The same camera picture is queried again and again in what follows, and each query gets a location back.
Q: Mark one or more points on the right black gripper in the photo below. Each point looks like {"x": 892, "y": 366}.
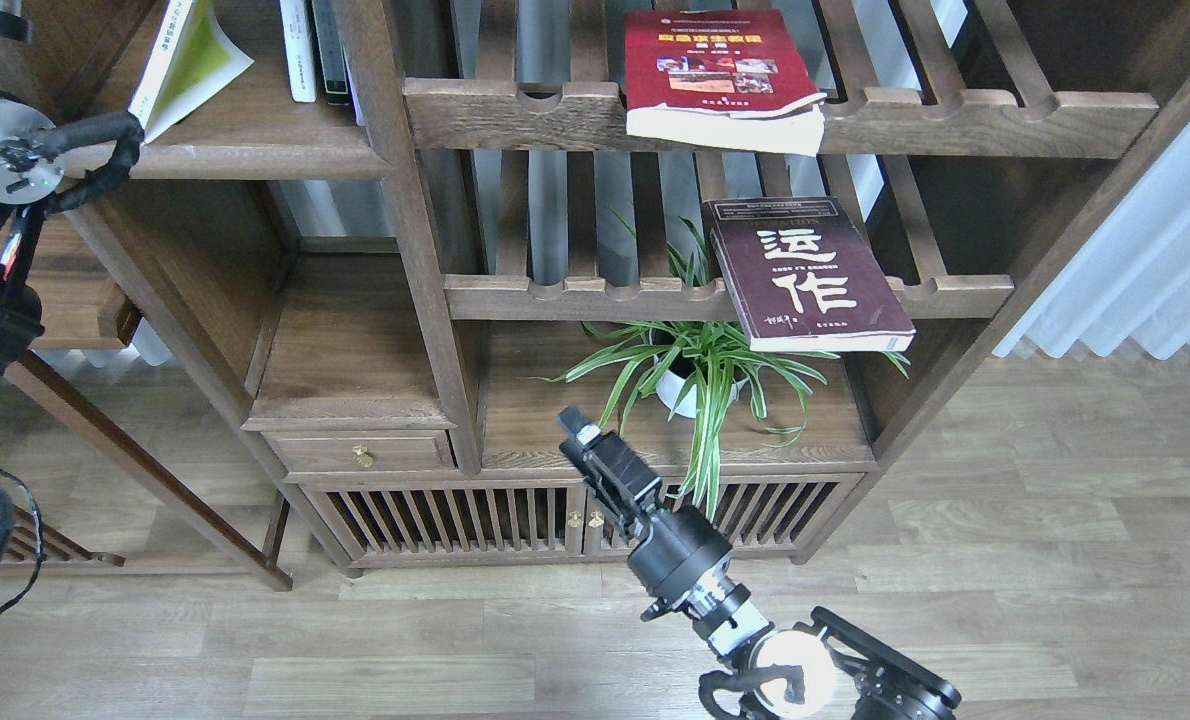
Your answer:
{"x": 679, "y": 557}

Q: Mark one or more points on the dark maroon book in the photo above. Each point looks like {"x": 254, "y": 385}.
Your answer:
{"x": 802, "y": 278}

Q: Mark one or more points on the yellow green cover book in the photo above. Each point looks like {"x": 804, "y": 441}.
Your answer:
{"x": 190, "y": 61}

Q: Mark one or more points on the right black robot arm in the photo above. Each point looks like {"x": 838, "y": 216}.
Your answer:
{"x": 764, "y": 672}

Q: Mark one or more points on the white plant pot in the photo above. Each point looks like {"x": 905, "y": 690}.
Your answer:
{"x": 698, "y": 387}

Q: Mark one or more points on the green spider plant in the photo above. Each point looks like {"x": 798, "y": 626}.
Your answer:
{"x": 779, "y": 384}

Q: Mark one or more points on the brass drawer knob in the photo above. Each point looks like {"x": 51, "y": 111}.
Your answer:
{"x": 363, "y": 456}

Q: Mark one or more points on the dark wooden bookshelf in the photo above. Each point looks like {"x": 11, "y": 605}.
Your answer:
{"x": 402, "y": 280}

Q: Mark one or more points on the red cover book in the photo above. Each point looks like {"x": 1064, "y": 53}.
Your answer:
{"x": 731, "y": 80}

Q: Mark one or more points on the white upright book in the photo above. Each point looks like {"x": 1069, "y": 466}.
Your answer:
{"x": 296, "y": 25}

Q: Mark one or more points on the dark upright book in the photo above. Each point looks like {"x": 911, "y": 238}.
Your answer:
{"x": 333, "y": 69}

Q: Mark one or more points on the white curtain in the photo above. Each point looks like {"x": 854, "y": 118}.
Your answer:
{"x": 1131, "y": 280}

